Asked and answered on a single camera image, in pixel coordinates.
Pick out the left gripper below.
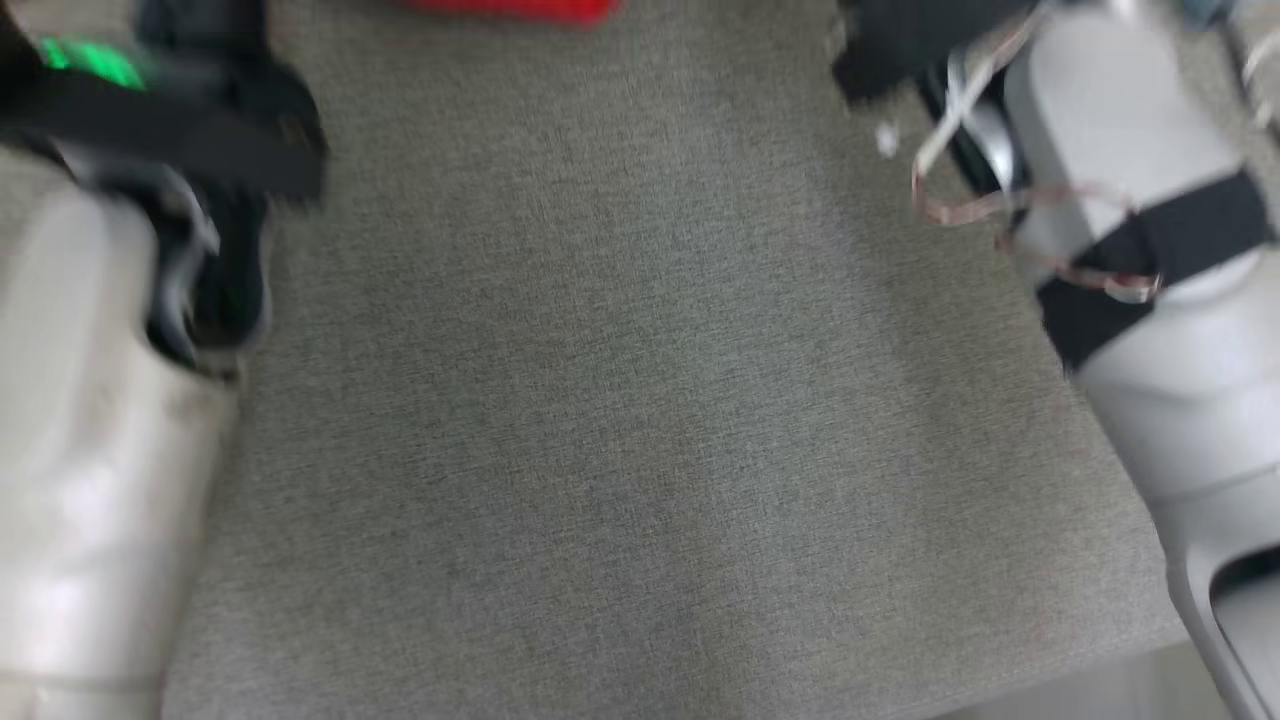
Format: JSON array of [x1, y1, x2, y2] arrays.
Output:
[[0, 0, 326, 201]]

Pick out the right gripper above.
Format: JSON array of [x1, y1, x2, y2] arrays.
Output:
[[835, 0, 1041, 106]]

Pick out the red shorts with white waistband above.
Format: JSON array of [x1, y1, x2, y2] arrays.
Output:
[[400, 0, 621, 26]]

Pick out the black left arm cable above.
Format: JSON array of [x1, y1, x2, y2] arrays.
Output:
[[145, 185, 273, 376]]

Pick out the thin right arm cable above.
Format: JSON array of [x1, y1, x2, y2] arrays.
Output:
[[875, 20, 1166, 301]]

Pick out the black arm strap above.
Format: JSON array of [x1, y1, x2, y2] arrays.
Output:
[[1035, 170, 1276, 371]]

